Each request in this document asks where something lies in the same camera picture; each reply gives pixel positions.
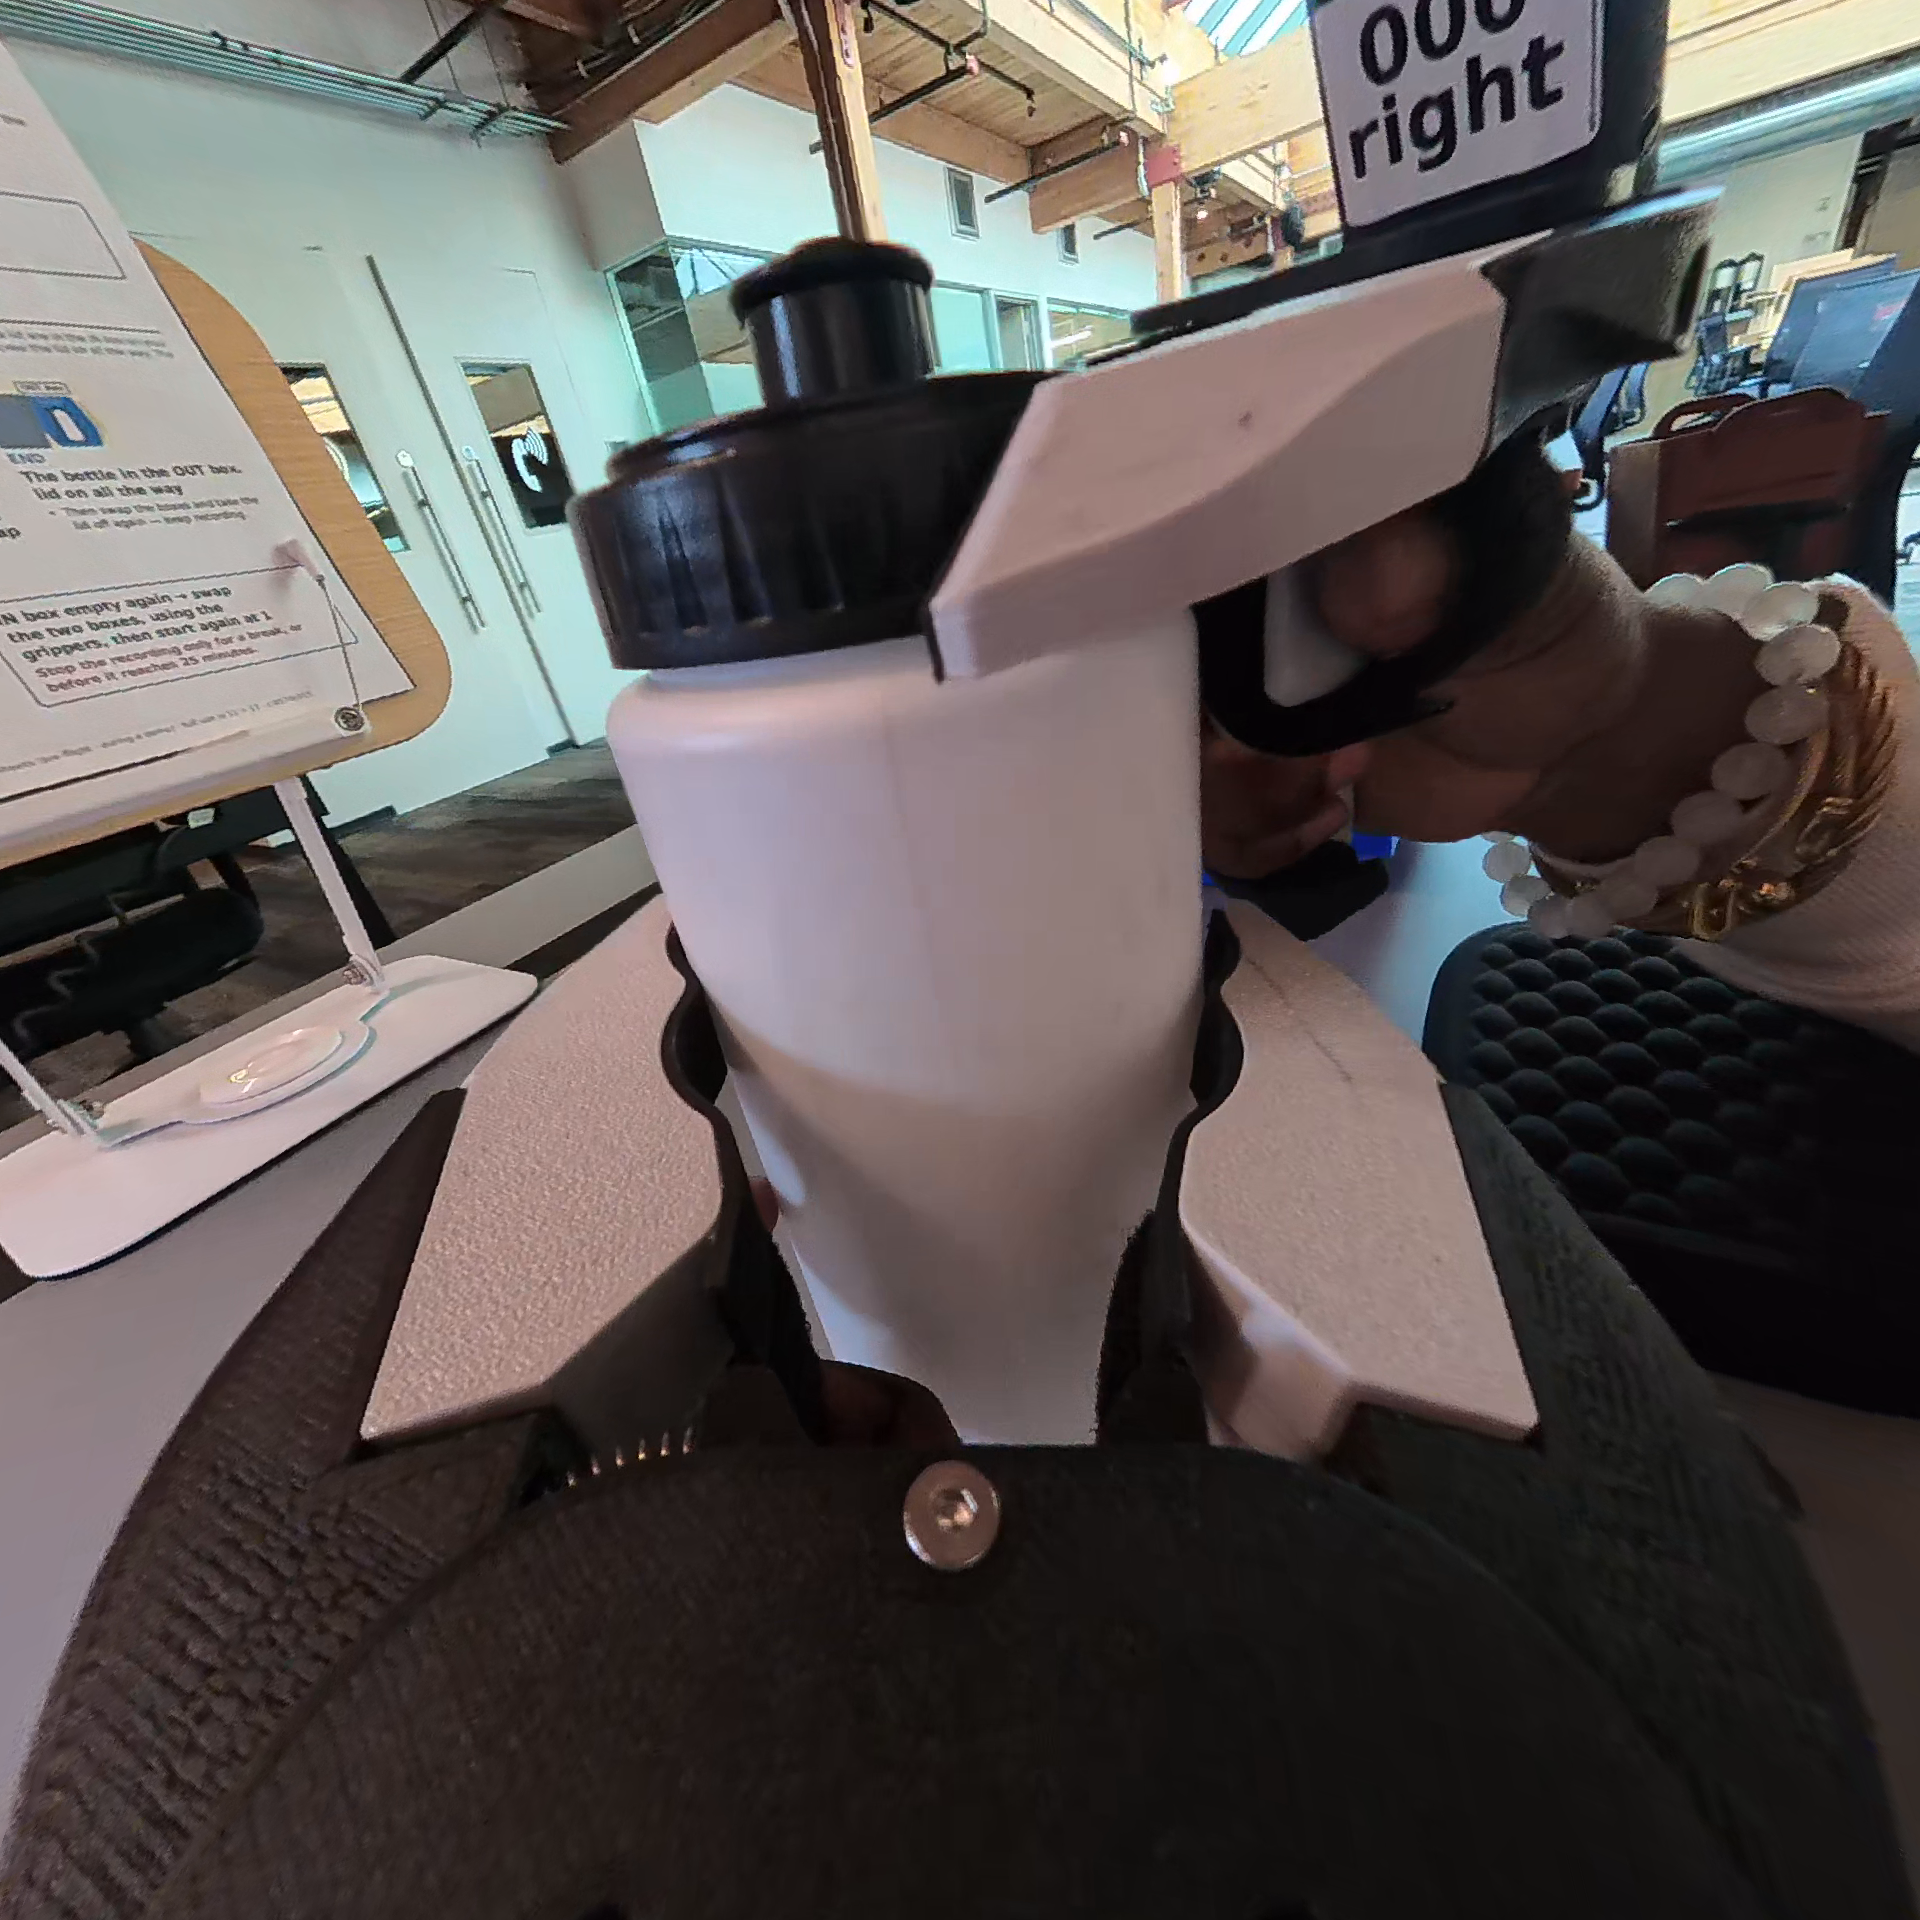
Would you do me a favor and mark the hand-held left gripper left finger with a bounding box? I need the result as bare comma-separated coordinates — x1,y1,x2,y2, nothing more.
358,897,747,1457

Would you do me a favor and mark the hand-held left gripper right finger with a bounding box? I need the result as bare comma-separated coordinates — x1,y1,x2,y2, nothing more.
1167,897,1543,1468

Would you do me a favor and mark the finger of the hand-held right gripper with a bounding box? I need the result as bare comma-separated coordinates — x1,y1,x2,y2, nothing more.
926,267,1512,684

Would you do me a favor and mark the white plastic bottle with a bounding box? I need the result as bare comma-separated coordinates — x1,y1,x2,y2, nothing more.
607,622,1213,1451

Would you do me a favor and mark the black bottle lid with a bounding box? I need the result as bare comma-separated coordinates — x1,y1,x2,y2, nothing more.
570,240,1051,673

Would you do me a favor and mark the person's right forearm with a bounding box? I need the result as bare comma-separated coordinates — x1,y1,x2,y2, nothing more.
1726,576,1920,1052

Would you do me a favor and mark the person's left hand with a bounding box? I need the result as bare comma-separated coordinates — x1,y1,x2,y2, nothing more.
823,1357,954,1449

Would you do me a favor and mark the brown leather bag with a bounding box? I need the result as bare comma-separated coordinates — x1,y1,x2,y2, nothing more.
1604,386,1893,594

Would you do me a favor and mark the white board stand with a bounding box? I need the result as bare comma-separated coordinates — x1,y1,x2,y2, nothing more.
0,779,389,1150

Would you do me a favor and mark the instruction sheet on stand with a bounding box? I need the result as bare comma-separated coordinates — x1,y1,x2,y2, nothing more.
0,45,453,874

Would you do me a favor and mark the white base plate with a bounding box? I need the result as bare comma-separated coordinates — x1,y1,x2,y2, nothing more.
0,955,540,1278

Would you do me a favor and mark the white bead bracelet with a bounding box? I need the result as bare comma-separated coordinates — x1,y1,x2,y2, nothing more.
1482,563,1844,940

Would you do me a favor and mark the wooden door frame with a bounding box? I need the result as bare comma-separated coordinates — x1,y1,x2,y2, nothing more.
787,0,888,250

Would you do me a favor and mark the gold bracelet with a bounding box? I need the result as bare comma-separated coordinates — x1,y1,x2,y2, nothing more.
1530,593,1899,940

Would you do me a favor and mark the black wall sign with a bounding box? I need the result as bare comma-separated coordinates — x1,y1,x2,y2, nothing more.
461,360,575,534

